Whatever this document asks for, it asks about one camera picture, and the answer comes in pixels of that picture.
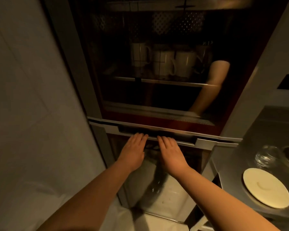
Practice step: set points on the person's right hand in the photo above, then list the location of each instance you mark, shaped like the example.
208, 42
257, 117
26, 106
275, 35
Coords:
173, 157

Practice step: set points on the person's left hand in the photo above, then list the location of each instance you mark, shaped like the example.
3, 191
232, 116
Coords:
132, 153

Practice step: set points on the person's left fingers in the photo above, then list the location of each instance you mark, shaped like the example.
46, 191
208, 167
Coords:
137, 139

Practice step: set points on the person's right fingers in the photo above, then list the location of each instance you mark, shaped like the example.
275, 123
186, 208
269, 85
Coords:
168, 141

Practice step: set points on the person's left forearm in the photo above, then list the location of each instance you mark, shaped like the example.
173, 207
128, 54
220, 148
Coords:
94, 202

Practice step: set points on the person's right forearm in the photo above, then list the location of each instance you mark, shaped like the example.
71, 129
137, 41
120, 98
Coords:
216, 204

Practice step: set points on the dark glass cabinet door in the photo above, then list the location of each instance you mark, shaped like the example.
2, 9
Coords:
125, 98

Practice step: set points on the white mug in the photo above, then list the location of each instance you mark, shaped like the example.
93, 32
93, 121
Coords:
139, 54
186, 63
161, 62

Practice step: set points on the clear drinking glass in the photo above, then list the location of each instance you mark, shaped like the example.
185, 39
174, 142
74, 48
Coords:
268, 156

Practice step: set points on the white round plate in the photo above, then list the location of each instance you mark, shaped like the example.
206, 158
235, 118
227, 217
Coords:
267, 187

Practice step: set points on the grey cabinet housing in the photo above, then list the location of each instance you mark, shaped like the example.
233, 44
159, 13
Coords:
255, 69

